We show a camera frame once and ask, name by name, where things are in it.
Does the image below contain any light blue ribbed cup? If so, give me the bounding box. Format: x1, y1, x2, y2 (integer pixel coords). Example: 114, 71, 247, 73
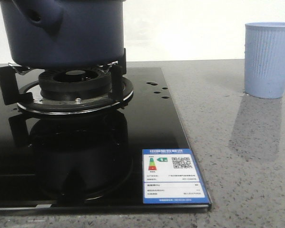
245, 22, 285, 99

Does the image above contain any black metal pot support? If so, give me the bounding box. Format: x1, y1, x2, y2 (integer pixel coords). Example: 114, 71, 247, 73
0, 55, 133, 115

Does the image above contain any dark blue cooking pot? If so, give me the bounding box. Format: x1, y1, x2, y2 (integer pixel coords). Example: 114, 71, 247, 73
0, 0, 124, 69

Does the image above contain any blue energy label sticker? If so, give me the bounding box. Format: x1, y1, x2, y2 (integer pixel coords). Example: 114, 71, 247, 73
142, 149, 211, 205

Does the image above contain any black gas burner head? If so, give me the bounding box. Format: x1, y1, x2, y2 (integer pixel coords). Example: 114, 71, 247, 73
39, 67, 112, 101

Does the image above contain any black glass gas stove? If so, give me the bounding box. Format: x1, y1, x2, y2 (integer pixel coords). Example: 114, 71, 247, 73
0, 68, 212, 214

